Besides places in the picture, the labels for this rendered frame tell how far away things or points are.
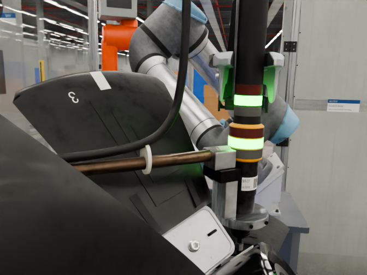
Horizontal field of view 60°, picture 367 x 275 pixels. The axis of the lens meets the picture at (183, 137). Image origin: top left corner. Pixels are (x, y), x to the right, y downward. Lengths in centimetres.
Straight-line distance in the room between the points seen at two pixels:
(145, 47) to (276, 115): 39
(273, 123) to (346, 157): 178
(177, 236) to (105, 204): 22
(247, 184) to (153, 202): 12
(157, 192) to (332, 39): 203
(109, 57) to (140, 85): 384
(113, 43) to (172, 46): 342
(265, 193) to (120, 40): 347
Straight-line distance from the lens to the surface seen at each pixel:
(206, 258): 39
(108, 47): 430
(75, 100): 41
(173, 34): 86
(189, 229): 38
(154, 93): 47
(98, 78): 44
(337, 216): 253
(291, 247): 111
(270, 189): 108
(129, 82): 46
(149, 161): 33
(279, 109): 65
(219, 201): 40
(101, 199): 16
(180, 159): 35
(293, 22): 226
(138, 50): 85
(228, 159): 38
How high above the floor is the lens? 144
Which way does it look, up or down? 11 degrees down
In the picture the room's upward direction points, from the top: 1 degrees clockwise
